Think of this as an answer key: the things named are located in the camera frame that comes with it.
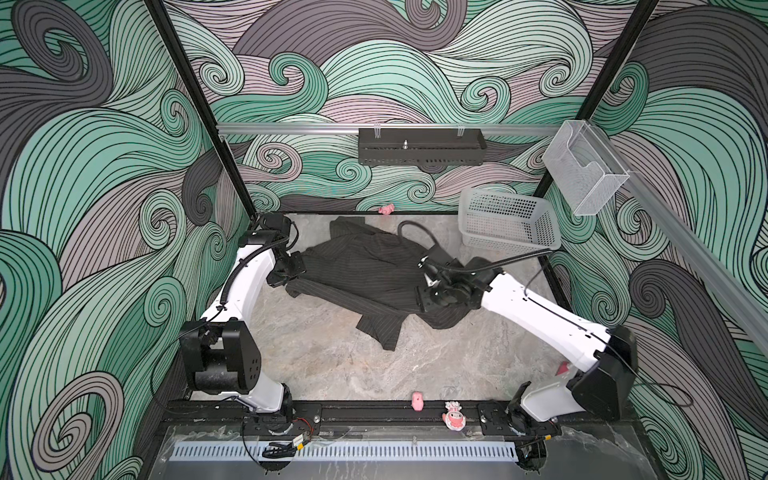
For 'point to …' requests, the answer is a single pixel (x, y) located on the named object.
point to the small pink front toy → (417, 401)
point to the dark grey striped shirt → (376, 275)
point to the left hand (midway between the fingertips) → (295, 273)
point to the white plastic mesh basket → (508, 219)
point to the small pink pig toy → (386, 210)
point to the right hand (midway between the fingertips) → (425, 300)
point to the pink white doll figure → (454, 418)
